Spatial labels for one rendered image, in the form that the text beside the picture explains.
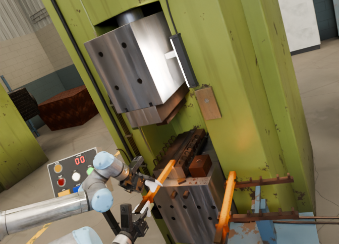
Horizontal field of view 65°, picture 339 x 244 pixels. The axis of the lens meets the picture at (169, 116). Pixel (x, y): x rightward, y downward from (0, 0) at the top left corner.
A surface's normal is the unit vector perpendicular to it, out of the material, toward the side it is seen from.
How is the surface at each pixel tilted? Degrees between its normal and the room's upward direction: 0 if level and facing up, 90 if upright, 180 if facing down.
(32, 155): 90
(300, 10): 90
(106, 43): 90
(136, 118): 90
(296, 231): 0
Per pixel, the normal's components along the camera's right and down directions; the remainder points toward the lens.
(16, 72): 0.83, -0.15
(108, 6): -0.40, 0.46
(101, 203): 0.46, 0.14
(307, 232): -0.36, -0.87
